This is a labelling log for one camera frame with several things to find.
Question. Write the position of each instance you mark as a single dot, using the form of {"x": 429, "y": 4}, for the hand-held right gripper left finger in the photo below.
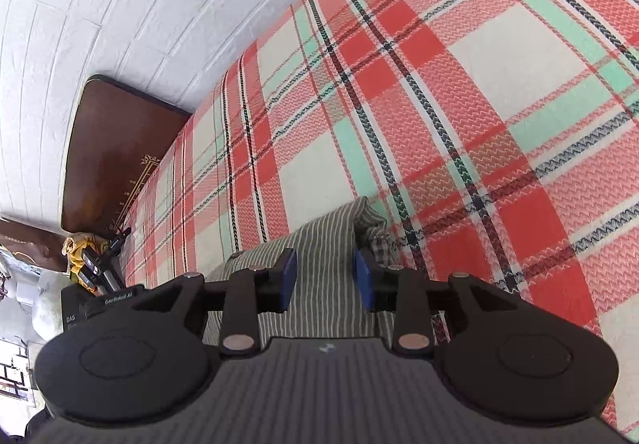
{"x": 288, "y": 282}

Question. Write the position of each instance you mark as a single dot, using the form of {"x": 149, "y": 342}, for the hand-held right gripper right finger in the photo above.
{"x": 362, "y": 284}

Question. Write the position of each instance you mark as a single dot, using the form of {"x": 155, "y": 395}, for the green striped shirt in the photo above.
{"x": 324, "y": 264}

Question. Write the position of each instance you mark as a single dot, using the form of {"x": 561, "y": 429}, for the black tool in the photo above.
{"x": 107, "y": 259}

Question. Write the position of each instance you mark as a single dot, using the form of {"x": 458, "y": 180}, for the yellow crumpled cloth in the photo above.
{"x": 75, "y": 252}

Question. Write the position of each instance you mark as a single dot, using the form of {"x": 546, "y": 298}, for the dark wooden cabinet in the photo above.
{"x": 30, "y": 244}

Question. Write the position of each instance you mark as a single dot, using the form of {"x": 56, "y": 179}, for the dark wooden headboard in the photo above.
{"x": 115, "y": 149}

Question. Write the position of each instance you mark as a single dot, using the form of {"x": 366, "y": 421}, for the red plaid blanket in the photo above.
{"x": 474, "y": 74}

